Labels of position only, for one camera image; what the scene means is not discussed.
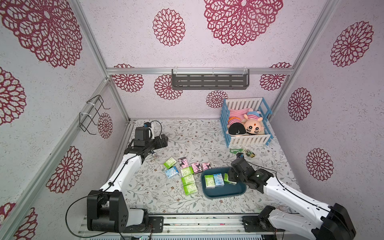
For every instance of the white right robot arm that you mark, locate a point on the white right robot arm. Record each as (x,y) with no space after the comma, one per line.
(313,219)

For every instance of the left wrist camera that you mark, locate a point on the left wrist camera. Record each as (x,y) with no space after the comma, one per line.
(148,124)

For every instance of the green tissue pack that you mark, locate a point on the green tissue pack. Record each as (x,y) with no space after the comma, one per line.
(169,163)
(190,189)
(189,179)
(187,171)
(209,181)
(227,180)

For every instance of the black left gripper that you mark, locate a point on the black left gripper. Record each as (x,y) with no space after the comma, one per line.
(159,144)

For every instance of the blue tissue pack left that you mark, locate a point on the blue tissue pack left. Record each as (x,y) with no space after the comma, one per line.
(172,172)

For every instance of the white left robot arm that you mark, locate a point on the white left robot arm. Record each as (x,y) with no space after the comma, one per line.
(107,210)

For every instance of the blue tissue pack top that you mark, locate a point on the blue tissue pack top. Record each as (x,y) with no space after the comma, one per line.
(219,180)

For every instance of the green tissue pack bottom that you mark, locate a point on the green tissue pack bottom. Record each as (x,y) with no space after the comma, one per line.
(190,189)

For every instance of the blue white toy crib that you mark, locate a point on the blue white toy crib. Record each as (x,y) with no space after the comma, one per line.
(257,104)

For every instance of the green carabiner keychain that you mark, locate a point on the green carabiner keychain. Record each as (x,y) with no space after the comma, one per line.
(236,151)

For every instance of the pink plush doll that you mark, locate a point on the pink plush doll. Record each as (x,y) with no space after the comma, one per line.
(238,115)

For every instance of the pink kuromi pack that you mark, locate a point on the pink kuromi pack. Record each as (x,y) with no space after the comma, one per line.
(183,162)
(206,166)
(197,168)

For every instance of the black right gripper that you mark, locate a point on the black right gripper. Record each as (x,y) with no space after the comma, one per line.
(235,172)

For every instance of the small figurine keychain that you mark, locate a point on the small figurine keychain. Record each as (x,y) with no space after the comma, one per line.
(250,154)

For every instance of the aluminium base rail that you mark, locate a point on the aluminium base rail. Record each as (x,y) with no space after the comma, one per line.
(201,227)

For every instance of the black-haired plush doll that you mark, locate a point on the black-haired plush doll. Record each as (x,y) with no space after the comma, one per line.
(252,126)

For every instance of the black wire wall rack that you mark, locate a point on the black wire wall rack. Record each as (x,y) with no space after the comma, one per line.
(87,118)

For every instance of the blue tissue pack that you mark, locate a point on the blue tissue pack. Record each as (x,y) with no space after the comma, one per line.
(172,172)
(219,180)

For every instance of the green tissue pack top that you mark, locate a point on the green tissue pack top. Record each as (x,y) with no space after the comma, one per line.
(227,180)

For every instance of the dark teal storage box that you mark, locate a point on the dark teal storage box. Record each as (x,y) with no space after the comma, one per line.
(226,191)

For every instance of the grey wall shelf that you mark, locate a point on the grey wall shelf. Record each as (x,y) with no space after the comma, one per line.
(210,81)

